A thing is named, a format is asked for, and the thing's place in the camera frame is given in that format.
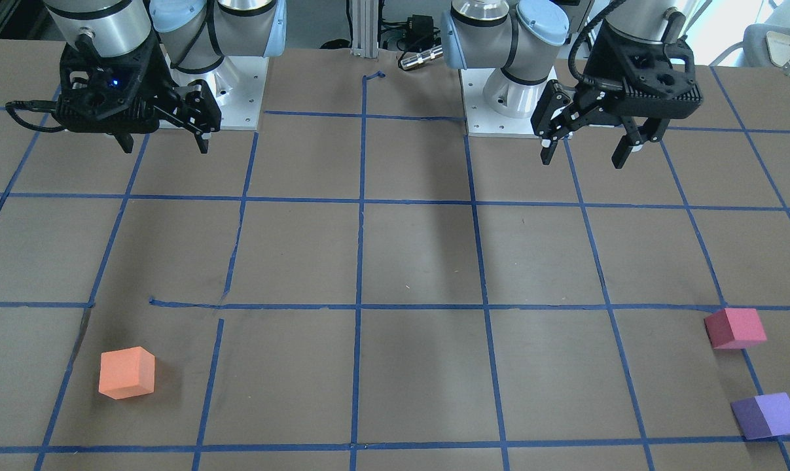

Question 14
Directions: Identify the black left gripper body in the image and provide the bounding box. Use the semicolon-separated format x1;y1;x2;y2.
575;35;705;120

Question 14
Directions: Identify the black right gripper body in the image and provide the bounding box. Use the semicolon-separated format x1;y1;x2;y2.
51;40;179;135

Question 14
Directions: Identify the orange foam cube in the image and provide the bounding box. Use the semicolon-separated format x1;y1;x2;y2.
98;346;156;400

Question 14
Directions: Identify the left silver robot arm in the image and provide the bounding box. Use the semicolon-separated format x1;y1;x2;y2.
440;1;704;169

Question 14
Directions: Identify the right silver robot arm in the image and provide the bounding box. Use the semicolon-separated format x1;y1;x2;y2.
33;1;287;153

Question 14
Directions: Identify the silver metal cylinder connector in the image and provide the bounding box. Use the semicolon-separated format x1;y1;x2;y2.
397;45;444;71

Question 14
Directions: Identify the pink foam cube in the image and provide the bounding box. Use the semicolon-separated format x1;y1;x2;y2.
704;307;768;349

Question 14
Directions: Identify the purple foam cube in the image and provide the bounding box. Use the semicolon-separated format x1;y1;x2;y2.
730;392;790;440

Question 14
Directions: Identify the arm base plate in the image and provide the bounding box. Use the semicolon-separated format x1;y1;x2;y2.
171;56;271;131
460;67;563;139

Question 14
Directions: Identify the aluminium frame post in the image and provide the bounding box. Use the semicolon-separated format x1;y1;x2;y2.
349;0;380;59

